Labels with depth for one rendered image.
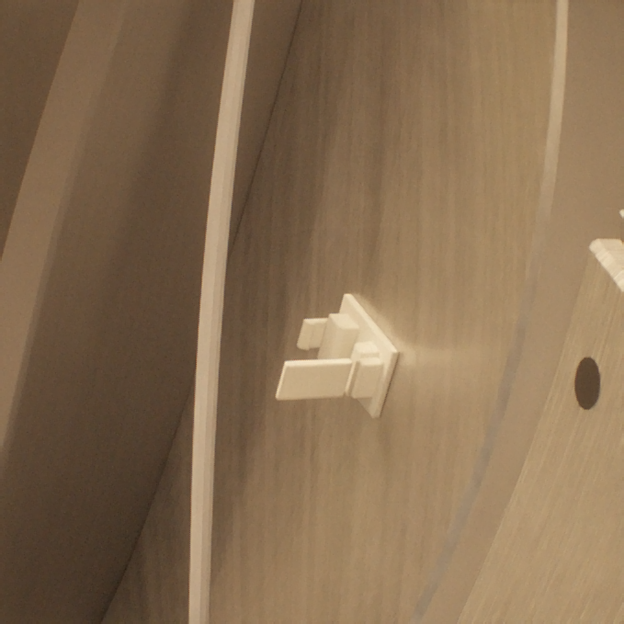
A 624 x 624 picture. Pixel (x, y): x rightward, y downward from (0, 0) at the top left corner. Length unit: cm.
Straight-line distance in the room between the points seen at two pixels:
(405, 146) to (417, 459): 6
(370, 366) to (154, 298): 7
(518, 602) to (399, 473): 7
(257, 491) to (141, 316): 5
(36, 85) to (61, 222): 92
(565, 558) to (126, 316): 17
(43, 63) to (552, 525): 105
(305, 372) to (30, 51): 97
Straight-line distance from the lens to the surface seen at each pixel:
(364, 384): 93
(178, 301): 99
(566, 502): 85
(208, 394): 94
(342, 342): 94
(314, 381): 93
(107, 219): 97
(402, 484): 93
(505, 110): 89
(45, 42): 189
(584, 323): 85
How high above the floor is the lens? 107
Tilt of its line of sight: 6 degrees down
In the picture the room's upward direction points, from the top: 2 degrees clockwise
